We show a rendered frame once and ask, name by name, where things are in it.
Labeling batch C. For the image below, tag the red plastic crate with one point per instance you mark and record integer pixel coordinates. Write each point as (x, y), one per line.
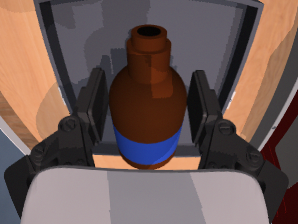
(282, 151)

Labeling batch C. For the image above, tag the brown bottle with blue label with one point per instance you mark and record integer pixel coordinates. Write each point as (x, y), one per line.
(147, 100)

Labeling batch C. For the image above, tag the dark grey tray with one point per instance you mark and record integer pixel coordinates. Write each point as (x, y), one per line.
(211, 35)

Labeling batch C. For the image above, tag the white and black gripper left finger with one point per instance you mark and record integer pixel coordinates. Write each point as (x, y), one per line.
(77, 134)

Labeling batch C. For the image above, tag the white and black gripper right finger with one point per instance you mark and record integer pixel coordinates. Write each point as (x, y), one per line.
(226, 147)

